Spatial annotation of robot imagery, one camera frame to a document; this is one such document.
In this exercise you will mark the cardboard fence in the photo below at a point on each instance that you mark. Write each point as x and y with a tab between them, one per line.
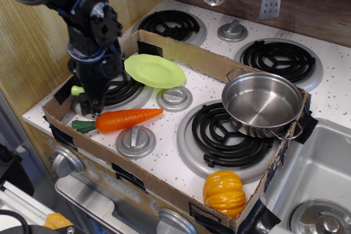
206	62

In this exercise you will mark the silver oven knob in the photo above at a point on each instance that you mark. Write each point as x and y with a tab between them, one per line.
66	162
171	222

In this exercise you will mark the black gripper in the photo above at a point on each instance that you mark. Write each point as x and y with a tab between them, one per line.
94	73

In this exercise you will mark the silver knob middle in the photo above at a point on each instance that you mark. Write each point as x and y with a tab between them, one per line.
175	99

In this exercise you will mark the light green plastic plate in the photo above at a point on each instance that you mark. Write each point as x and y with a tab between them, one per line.
154	71

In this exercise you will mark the silver oven knob right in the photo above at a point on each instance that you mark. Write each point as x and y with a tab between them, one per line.
171	222

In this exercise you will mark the front right black burner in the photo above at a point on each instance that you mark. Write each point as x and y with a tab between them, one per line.
207	142

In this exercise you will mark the silver oven door handle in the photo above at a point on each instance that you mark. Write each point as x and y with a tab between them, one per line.
97	209

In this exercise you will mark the black burner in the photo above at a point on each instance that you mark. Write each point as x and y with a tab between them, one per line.
125	93
286	58
207	142
175	24

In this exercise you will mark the orange toy carrot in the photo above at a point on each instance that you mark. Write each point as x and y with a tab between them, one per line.
116	120

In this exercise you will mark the rear left black burner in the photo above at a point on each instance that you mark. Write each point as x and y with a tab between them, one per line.
175	24

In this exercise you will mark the orange object bottom left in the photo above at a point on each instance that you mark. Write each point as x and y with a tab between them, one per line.
56	221

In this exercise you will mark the front left black burner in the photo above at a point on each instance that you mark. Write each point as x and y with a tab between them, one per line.
125	93

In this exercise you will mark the silver sink drain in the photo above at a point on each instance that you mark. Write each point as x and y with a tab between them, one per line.
319	216

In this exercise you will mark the rear right black burner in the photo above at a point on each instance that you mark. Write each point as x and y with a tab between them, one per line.
286	58

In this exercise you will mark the silver oven knob left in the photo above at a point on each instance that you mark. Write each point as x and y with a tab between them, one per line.
66	162

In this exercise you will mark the silver knob front centre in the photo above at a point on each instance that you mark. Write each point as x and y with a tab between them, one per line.
136	142

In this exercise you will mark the hanging metal spatula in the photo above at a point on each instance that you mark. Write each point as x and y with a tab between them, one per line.
270	9

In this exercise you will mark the silver sink basin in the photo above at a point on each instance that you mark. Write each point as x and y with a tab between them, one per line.
317	169

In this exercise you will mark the stainless steel pan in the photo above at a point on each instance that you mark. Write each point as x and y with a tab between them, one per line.
263	105

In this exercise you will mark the light green toy broccoli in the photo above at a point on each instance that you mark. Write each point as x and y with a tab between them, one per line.
77	90

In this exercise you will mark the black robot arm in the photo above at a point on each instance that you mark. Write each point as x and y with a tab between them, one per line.
93	47

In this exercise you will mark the silver knob rear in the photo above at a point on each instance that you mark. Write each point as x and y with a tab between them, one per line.
232	32

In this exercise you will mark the orange toy pumpkin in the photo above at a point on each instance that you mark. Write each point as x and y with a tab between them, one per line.
223	191

